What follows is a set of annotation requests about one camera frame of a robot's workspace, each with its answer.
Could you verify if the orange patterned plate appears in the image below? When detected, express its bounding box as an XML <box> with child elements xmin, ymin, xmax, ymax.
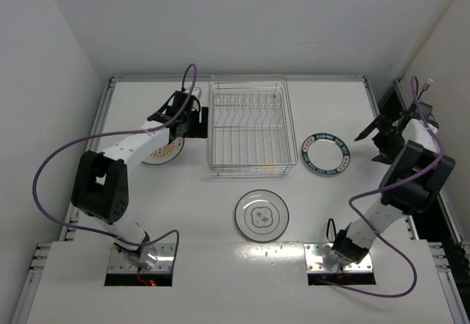
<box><xmin>142</xmin><ymin>137</ymin><xmax>184</xmax><ymax>165</ymax></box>

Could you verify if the green rimmed plate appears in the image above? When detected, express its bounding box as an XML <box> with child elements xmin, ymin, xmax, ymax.
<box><xmin>300</xmin><ymin>132</ymin><xmax>351</xmax><ymax>177</ymax></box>

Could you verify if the white plate with flower emblem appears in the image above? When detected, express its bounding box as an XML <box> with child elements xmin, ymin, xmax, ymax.
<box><xmin>234</xmin><ymin>189</ymin><xmax>290</xmax><ymax>243</ymax></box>

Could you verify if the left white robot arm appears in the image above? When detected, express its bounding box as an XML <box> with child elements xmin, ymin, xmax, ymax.
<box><xmin>71</xmin><ymin>90</ymin><xmax>209</xmax><ymax>267</ymax></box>

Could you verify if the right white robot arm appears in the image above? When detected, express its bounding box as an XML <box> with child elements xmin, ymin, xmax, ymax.
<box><xmin>324</xmin><ymin>112</ymin><xmax>455</xmax><ymax>266</ymax></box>

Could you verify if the wire dish rack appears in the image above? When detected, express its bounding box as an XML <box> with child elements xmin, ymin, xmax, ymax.
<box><xmin>206</xmin><ymin>75</ymin><xmax>298</xmax><ymax>177</ymax></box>

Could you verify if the grey usb cable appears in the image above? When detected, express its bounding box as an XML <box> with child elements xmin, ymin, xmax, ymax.
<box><xmin>418</xmin><ymin>78</ymin><xmax>434</xmax><ymax>99</ymax></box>

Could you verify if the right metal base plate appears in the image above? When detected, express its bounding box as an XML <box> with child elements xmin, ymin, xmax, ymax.
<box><xmin>304</xmin><ymin>242</ymin><xmax>374</xmax><ymax>275</ymax></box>

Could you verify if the metal base plate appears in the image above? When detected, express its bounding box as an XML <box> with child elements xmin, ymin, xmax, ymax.
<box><xmin>304</xmin><ymin>242</ymin><xmax>374</xmax><ymax>275</ymax></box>
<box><xmin>107</xmin><ymin>243</ymin><xmax>176</xmax><ymax>275</ymax></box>

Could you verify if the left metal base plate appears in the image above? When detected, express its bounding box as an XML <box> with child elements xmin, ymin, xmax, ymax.
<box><xmin>107</xmin><ymin>243</ymin><xmax>176</xmax><ymax>275</ymax></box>

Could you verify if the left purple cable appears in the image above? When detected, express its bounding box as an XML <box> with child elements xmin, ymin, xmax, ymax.
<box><xmin>32</xmin><ymin>62</ymin><xmax>199</xmax><ymax>248</ymax></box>

